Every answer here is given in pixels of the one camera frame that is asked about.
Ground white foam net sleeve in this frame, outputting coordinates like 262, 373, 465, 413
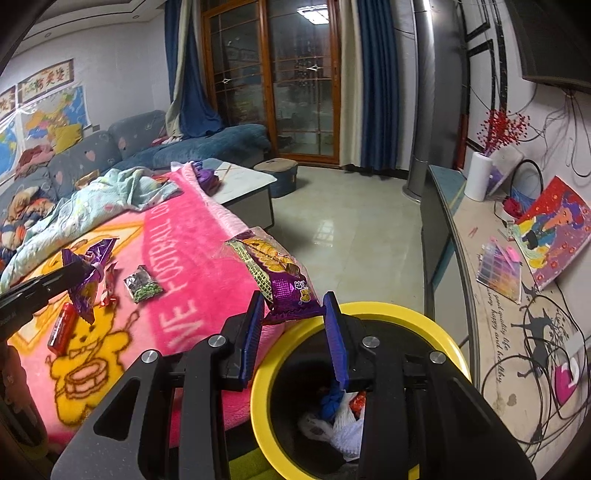
330, 392, 368, 460

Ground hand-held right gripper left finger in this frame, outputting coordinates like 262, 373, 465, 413
51, 291, 266, 480

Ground large purple yellow snack packet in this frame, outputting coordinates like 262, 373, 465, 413
225, 226, 324, 326

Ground black wall television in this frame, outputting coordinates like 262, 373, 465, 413
503, 0, 591, 95

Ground blue plastic scrap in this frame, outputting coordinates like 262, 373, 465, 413
321, 378, 347, 421

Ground colourful map poster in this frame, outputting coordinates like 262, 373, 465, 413
21, 85, 90, 148

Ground person's left forearm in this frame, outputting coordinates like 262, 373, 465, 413
0, 344, 49, 457

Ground pile of clothes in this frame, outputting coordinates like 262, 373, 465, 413
0, 185, 58, 259

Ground pink clothes heap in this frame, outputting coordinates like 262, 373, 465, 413
16, 143, 56, 178

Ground purple plastic bag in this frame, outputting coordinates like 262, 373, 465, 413
191, 161, 222, 195

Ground yellow rimmed black trash bin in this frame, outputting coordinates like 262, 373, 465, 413
249, 302, 472, 480

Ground black wire loop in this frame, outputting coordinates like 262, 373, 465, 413
508, 159, 546, 217

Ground round padded stool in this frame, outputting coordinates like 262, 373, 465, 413
254, 158, 298, 198

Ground colourful figure painting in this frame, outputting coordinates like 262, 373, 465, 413
512, 175, 591, 291

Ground blue grey sofa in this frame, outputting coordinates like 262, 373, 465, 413
0, 108, 273, 259

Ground white plastic bag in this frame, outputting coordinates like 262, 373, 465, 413
298, 413, 335, 439

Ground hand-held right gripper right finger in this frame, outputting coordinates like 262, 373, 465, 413
322, 291, 536, 480

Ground blue curtain with beige lining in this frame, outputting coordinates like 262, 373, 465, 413
164, 0, 227, 139

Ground white coffee table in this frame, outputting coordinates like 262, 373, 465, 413
194, 157, 275, 232

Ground white paper roll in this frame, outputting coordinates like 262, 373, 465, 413
464, 151, 491, 202

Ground long television cabinet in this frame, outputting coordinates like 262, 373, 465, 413
420, 164, 591, 462

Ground wooden glass sliding door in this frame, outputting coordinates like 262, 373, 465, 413
201, 0, 345, 167

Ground green yellow floor mat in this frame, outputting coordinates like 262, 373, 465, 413
228, 450, 278, 480

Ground framed embroidery wall poster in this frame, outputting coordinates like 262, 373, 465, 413
18, 60, 75, 104

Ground red white candy wrapper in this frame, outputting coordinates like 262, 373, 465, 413
99, 262, 121, 308

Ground silver tower air conditioner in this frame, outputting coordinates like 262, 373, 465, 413
402, 0, 437, 204

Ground pink printed blanket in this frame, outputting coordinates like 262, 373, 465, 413
0, 161, 278, 446

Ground red snack bar wrapper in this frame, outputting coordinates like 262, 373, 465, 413
47, 302, 75, 355

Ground colourful bead box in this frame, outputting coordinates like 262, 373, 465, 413
475, 237, 525, 303

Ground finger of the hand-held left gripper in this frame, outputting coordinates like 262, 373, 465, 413
30, 262, 100, 304

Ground black television cable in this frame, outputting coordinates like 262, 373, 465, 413
526, 88, 591, 176

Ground wide blue curtain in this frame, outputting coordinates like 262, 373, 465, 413
358, 0, 407, 174

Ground blue world map poster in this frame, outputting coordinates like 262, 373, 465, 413
0, 124, 24, 185

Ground light blue printed quilt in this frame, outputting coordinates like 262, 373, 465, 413
0, 166, 181, 287

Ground red berry branches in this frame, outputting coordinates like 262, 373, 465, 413
475, 108, 529, 155

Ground purple crinkled snack wrapper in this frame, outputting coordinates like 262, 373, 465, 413
62, 237, 120, 324

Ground green snack packet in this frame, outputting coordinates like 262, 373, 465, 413
124, 265, 164, 304

